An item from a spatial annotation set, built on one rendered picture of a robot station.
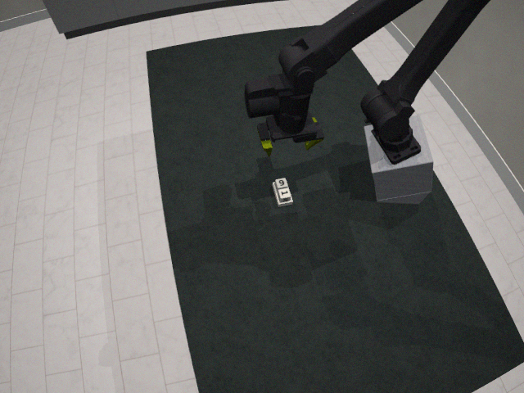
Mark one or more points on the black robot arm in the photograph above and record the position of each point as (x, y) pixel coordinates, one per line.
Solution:
(329, 42)

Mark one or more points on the white number cube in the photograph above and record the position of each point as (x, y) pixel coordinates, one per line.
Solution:
(284, 195)
(280, 183)

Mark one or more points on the beige open-top tray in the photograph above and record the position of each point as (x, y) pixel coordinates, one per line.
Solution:
(287, 203)

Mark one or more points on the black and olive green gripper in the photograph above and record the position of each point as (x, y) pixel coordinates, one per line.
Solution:
(290, 126)

